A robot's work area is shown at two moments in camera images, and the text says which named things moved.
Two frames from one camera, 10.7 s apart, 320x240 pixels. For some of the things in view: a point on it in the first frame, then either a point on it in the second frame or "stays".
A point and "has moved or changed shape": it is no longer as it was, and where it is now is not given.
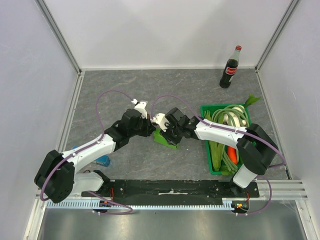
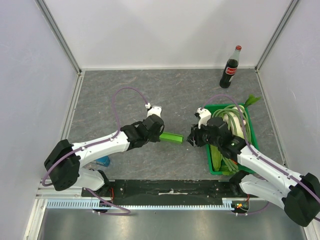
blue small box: x=103 y=160 stays
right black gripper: x=167 y=133 to x=194 y=137
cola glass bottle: x=230 y=69 stays
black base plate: x=198 y=193 stays
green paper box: x=159 y=138 has moved or changed shape
